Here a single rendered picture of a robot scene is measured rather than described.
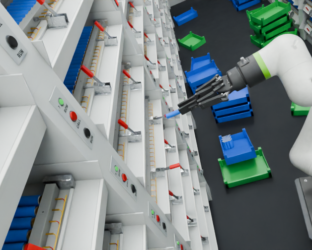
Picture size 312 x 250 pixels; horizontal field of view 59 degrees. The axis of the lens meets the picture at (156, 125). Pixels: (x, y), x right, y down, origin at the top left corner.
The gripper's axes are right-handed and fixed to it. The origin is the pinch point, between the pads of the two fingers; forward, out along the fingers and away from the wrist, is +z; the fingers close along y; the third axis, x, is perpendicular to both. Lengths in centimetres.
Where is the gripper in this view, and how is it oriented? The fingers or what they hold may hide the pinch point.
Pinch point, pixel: (188, 105)
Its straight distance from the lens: 98.6
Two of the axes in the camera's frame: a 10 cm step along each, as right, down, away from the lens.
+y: 0.3, 6.8, -7.4
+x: 5.7, 5.9, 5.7
